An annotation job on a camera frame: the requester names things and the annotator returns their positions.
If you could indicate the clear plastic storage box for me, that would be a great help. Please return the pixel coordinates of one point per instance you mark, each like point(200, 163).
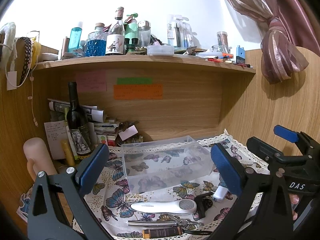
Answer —
point(155, 165)

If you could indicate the dark amber lighter case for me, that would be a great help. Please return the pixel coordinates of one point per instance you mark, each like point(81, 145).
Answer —
point(171, 232)

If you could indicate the green sticky note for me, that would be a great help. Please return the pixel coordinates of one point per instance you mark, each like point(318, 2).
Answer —
point(134, 81)

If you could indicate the dark wine bottle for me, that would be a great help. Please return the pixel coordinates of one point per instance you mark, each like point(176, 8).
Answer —
point(78, 124)

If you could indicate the butterfly print lace cloth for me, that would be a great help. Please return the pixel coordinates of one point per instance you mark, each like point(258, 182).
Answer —
point(117, 224)

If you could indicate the pile of papers and booklets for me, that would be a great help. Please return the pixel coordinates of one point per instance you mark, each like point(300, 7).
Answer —
point(58, 130)

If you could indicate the yellow candle stick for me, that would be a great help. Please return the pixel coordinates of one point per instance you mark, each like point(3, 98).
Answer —
point(68, 153)

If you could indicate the blue liquid glass bottle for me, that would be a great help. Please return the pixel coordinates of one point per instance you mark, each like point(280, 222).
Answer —
point(96, 42)

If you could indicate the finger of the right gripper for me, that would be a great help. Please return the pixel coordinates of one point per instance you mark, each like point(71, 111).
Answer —
point(270, 154)
point(292, 136)

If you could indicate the white travel adapter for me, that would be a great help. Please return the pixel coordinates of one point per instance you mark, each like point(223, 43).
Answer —
point(220, 194)

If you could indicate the white foot file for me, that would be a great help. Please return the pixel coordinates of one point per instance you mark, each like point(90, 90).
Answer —
point(180, 207)

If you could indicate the pink striped curtain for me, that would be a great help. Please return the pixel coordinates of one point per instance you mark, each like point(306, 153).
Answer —
point(290, 25)

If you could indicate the orange sticky note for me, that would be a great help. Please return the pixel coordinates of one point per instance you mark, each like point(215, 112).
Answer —
point(138, 92)

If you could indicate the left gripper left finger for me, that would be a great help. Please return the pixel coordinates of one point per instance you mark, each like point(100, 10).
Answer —
point(46, 217)

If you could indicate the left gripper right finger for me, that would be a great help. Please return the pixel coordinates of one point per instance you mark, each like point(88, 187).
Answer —
point(262, 209)

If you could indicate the silver key bunch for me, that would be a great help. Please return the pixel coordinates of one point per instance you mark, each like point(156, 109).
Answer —
point(184, 223)

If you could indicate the pink sticky note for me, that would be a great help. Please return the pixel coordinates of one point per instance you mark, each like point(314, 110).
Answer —
point(94, 81)

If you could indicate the clear lidded plastic container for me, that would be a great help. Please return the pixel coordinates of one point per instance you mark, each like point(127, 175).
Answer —
point(154, 50)

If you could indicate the light blue spray bottle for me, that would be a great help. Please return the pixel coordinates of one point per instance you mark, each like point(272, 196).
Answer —
point(75, 37)

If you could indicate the clear glass jar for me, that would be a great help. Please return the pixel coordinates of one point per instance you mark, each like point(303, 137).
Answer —
point(144, 33)

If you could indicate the blue small box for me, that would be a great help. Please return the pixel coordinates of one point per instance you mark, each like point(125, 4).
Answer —
point(240, 55)

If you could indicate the green pump bottle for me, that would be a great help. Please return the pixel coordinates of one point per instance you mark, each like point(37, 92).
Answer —
point(131, 33)

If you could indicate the wooden desk shelf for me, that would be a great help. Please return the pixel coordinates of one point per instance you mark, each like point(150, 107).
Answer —
point(193, 91)

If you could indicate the white label liquor bottle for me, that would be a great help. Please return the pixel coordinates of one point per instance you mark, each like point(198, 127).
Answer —
point(116, 35)

